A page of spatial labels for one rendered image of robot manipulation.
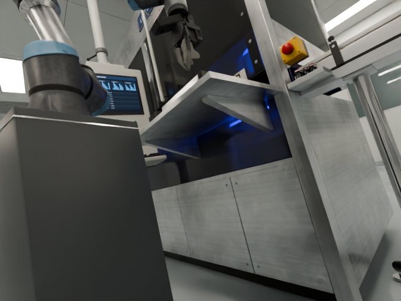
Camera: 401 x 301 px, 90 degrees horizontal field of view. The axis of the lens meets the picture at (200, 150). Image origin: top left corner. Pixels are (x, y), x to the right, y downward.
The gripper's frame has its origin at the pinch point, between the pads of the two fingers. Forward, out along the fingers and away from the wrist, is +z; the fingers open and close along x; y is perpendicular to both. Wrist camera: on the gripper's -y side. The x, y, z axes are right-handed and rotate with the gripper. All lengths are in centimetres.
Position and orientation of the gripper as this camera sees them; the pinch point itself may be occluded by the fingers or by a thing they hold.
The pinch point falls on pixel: (185, 65)
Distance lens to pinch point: 69.7
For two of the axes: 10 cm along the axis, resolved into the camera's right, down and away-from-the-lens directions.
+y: 7.6, -0.9, 6.5
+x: -6.1, 2.6, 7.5
